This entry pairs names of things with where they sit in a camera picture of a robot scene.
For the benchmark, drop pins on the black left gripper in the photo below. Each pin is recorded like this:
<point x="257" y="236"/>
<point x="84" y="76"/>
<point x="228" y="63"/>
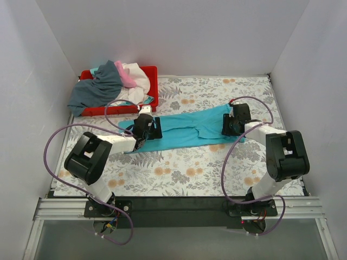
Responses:
<point x="155" y="129"/>

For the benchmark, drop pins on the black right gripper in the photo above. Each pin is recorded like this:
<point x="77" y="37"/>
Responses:
<point x="226" y="125"/>

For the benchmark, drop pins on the turquoise t shirt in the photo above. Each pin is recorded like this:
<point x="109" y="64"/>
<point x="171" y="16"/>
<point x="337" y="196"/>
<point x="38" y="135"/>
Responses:
<point x="194" y="129"/>

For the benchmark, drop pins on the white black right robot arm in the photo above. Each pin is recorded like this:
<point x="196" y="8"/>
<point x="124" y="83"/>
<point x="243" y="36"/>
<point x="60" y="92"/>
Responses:
<point x="286" y="156"/>

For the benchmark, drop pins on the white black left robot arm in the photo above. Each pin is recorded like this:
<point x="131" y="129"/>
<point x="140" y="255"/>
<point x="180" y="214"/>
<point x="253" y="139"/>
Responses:
<point x="88" y="158"/>

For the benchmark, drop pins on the light teal garment in bin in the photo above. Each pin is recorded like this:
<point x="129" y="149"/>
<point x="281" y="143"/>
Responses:
<point x="147" y="100"/>

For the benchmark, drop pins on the pink t shirt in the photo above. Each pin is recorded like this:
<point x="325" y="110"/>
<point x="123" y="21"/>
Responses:
<point x="127" y="81"/>

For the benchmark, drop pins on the red plastic bin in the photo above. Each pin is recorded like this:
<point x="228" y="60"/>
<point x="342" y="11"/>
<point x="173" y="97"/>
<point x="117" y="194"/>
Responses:
<point x="152" y="73"/>

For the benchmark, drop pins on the white t shirt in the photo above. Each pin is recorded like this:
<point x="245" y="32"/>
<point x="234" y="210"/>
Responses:
<point x="114" y="84"/>

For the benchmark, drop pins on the dark grey t shirt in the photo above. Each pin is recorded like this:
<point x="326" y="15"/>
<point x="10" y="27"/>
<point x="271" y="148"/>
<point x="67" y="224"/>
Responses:
<point x="97" y="92"/>

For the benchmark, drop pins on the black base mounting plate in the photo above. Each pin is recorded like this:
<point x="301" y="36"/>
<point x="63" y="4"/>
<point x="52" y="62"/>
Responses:
<point x="179" y="212"/>

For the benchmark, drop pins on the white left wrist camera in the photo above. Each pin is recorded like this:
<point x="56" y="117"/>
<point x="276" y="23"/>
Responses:
<point x="145" y="109"/>

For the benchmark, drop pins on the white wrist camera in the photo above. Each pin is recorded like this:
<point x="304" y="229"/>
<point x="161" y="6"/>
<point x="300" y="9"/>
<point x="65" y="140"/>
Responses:
<point x="145" y="109"/>
<point x="239" y="108"/>

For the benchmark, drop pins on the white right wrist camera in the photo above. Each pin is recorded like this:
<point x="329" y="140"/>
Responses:
<point x="239" y="108"/>

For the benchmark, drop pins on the aluminium frame rail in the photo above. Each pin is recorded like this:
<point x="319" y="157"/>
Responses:
<point x="299" y="231"/>

